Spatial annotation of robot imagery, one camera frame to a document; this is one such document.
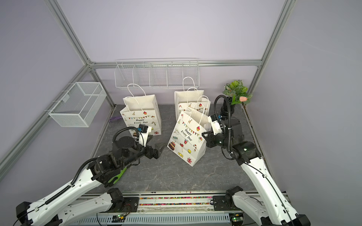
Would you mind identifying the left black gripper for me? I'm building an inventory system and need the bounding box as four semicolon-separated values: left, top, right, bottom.
121;138;166;168

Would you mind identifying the white party paper bag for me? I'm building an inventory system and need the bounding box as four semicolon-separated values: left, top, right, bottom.
166;95;211;167

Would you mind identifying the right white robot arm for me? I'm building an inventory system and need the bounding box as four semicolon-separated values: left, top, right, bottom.
202;116;311;226

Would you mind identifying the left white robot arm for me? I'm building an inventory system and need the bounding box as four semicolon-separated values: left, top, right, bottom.
16;133;166;226

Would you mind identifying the left rear white paper bag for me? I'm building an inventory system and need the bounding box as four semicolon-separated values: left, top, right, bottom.
120;92;162;136

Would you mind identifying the right rear white paper bag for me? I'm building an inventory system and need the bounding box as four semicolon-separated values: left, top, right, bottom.
174;77;211;119

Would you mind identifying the green work glove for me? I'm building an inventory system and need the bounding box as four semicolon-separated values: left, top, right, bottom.
105;167;127;187

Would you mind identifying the artificial plant in black vase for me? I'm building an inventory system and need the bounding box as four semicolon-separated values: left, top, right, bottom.
222;80;253;115

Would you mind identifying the purple object at back left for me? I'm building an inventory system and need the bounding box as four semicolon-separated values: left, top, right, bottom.
109;116;122;122

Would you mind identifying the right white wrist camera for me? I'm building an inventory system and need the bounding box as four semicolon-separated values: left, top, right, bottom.
208;115;223;135

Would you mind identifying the right black corrugated cable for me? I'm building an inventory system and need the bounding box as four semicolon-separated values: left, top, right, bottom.
213;95;233;153

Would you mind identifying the black corrugated cable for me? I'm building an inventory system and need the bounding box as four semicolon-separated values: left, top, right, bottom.
112;126;141;143
213;95;233;153

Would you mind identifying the left black corrugated cable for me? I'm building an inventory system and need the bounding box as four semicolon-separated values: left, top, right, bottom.
112;126;141;143

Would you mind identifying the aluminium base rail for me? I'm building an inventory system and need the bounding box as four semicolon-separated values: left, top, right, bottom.
56;191;295;226

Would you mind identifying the white wire wall shelf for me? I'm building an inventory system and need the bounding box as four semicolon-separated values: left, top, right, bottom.
114;58;200;88

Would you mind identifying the white wire basket on left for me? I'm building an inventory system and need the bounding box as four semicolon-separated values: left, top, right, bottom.
48;82;107;128

